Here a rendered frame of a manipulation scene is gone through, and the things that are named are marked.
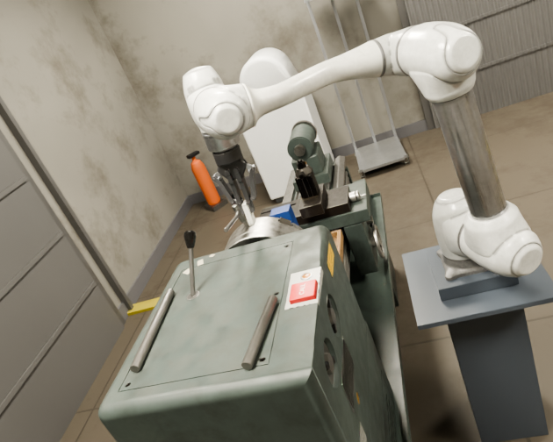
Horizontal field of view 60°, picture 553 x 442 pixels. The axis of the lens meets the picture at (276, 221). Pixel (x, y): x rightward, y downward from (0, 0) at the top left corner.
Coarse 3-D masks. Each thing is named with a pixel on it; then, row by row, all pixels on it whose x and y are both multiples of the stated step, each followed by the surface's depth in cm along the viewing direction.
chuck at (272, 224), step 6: (258, 222) 154; (264, 222) 153; (270, 222) 153; (276, 222) 153; (240, 228) 157; (252, 228) 151; (258, 228) 150; (264, 228) 150; (270, 228) 150; (276, 228) 150; (282, 228) 151; (288, 228) 152; (294, 228) 154; (300, 228) 156; (234, 234) 156; (240, 234) 152; (228, 240) 159
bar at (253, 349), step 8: (272, 296) 107; (272, 304) 105; (264, 312) 103; (272, 312) 104; (264, 320) 101; (256, 328) 99; (264, 328) 99; (256, 336) 97; (256, 344) 95; (248, 352) 93; (256, 352) 94; (248, 360) 91; (248, 368) 92
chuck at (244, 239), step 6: (246, 234) 149; (252, 234) 148; (258, 234) 147; (264, 234) 146; (270, 234) 146; (276, 234) 147; (282, 234) 148; (234, 240) 150; (240, 240) 148; (246, 240) 147; (252, 240) 147; (258, 240) 147; (228, 246) 151; (234, 246) 149
